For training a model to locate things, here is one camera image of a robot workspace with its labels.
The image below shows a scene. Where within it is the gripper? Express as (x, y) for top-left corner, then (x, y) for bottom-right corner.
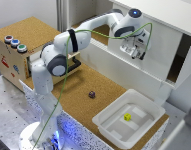
(119, 34), (143, 60)

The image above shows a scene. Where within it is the white sliding door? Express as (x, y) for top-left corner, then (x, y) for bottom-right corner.
(108, 1), (185, 83)

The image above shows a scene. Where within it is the white cabinet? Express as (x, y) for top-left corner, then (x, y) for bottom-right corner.
(70, 0), (191, 108)

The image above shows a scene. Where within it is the purple block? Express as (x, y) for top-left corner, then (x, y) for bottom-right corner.
(88, 90), (96, 99)

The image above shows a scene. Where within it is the wooden drawer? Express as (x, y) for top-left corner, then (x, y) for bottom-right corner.
(27, 49), (82, 86)

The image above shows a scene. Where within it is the yellow block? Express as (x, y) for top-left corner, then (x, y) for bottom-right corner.
(123, 113), (133, 122)

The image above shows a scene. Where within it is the white plastic box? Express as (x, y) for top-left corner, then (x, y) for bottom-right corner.
(91, 88), (167, 150)

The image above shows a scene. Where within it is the green button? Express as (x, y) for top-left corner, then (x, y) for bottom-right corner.
(16, 43), (28, 54)

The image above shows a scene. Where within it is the wooden drawer box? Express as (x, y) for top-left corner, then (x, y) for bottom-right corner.
(0, 16), (81, 93)

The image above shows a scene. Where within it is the blue button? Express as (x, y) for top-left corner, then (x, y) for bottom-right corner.
(10, 38), (21, 49)

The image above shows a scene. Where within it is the red button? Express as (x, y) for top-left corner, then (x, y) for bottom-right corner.
(3, 34), (14, 45)

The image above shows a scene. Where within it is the black door handle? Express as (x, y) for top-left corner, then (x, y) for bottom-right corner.
(138, 48), (145, 61)

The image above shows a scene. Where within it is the black drawer handle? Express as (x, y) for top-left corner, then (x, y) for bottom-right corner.
(71, 56), (82, 73)

